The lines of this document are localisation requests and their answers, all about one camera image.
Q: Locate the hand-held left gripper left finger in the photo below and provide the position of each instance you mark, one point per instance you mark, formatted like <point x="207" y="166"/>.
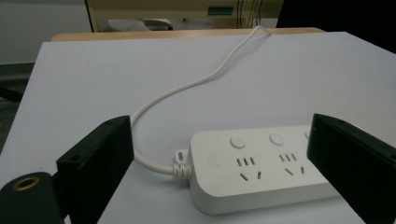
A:
<point x="96" y="161"/>

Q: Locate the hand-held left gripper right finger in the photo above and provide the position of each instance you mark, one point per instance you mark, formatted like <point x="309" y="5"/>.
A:
<point x="351" y="161"/>

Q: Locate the white power strip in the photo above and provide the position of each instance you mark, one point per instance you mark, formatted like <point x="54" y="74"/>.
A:
<point x="249" y="174"/>

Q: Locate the wooden cabinet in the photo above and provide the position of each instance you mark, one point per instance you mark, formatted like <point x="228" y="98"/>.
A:
<point x="174" y="14"/>

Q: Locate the green label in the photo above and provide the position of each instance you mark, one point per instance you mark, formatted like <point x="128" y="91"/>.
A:
<point x="220" y="10"/>

